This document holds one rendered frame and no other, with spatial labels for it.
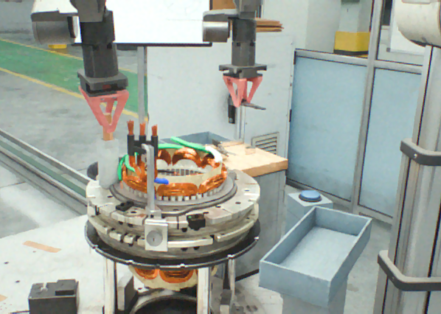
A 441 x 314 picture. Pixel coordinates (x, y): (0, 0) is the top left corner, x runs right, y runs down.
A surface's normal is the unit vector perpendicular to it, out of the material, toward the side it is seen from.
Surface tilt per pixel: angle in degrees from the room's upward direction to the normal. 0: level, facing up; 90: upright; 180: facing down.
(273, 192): 90
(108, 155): 90
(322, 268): 0
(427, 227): 90
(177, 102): 90
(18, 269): 0
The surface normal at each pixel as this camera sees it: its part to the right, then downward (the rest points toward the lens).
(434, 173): 0.09, 0.31
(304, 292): -0.47, 0.25
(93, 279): 0.04, -0.95
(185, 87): -0.74, 0.18
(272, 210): 0.61, 0.26
